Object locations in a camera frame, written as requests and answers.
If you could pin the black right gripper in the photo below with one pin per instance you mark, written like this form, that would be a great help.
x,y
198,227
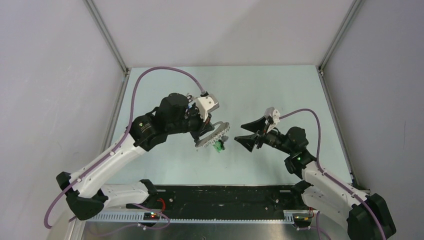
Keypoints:
x,y
248,141

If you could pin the left aluminium corner post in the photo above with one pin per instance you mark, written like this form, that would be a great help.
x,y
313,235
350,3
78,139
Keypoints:
x,y
105,33

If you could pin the aluminium frame rail front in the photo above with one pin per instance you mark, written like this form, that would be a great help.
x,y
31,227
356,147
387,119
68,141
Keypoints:
x,y
225,203

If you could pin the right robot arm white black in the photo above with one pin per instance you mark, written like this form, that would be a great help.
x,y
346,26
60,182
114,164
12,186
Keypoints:
x,y
331,185

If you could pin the aluminium corner post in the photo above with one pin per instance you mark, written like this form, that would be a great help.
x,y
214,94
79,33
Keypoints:
x,y
340,33
105,33

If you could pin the right aluminium corner post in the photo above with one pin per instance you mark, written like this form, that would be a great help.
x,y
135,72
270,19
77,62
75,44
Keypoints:
x,y
340,33

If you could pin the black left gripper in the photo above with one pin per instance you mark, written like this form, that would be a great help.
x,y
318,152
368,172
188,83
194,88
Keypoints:
x,y
203,127

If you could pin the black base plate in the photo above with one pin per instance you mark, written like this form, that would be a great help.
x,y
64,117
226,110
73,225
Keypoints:
x,y
227,202

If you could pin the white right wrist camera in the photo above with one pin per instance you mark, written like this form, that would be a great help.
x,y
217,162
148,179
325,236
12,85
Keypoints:
x,y
272,118

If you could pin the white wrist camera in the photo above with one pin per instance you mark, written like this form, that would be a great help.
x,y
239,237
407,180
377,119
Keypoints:
x,y
272,118
206,105

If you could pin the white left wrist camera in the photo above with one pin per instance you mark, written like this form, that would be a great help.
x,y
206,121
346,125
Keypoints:
x,y
206,105

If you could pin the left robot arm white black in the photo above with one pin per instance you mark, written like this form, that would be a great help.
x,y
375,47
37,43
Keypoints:
x,y
86,190

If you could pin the green tagged key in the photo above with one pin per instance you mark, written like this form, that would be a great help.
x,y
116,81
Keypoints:
x,y
219,146

